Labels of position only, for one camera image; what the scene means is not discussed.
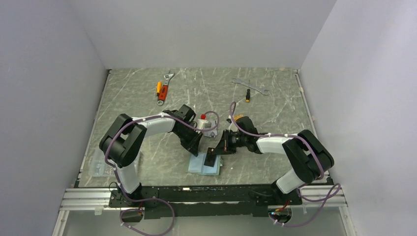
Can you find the silver VIP card stack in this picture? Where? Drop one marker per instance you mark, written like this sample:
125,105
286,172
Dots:
212,133

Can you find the aluminium rail frame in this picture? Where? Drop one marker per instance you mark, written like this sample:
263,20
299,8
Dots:
97,200

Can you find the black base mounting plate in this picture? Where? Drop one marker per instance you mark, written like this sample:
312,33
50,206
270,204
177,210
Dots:
206,200

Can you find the clear plastic bag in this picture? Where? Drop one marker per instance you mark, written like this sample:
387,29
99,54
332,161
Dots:
99,168

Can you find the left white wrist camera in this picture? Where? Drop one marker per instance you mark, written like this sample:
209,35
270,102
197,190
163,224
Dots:
202,124

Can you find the orange card stack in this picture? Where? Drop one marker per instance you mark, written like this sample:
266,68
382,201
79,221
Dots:
237,117

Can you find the silver open-end spanner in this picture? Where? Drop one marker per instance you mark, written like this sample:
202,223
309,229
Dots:
263,91

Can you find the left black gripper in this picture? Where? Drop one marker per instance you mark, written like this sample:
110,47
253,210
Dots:
192,146

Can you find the single black VIP card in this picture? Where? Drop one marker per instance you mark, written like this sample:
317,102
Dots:
211,155

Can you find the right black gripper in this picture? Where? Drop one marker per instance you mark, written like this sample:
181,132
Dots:
224,147

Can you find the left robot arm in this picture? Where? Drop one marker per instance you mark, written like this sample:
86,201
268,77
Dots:
122,142

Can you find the black yellow small screwdriver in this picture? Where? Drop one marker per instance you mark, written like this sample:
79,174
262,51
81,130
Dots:
247,97

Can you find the red adjustable wrench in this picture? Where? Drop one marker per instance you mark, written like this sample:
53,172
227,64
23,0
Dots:
164,90

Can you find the yellow handled screwdriver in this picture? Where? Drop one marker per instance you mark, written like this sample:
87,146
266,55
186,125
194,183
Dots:
158,88

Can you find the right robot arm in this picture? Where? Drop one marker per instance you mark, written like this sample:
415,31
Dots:
307,155

